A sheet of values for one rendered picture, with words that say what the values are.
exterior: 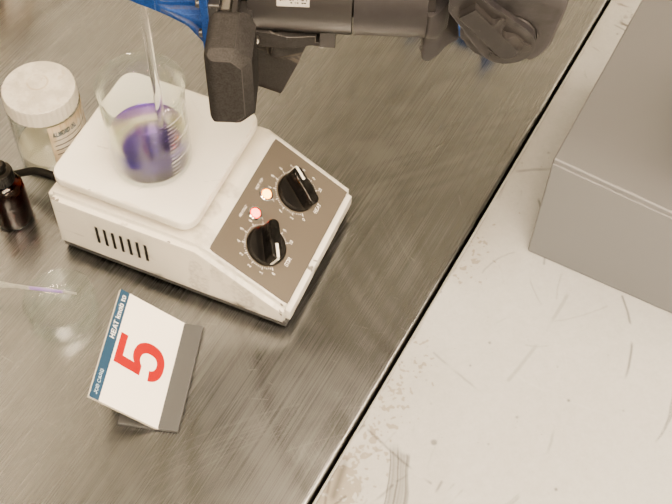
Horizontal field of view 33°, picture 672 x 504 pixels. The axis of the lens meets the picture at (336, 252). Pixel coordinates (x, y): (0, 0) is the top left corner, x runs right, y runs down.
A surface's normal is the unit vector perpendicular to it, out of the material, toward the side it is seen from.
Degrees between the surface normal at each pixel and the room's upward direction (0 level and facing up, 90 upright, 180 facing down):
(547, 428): 0
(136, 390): 40
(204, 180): 0
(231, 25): 1
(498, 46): 94
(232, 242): 30
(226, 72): 90
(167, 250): 90
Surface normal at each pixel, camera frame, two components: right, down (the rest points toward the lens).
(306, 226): 0.48, -0.33
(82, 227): -0.39, 0.75
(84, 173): 0.02, -0.58
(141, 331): 0.66, -0.36
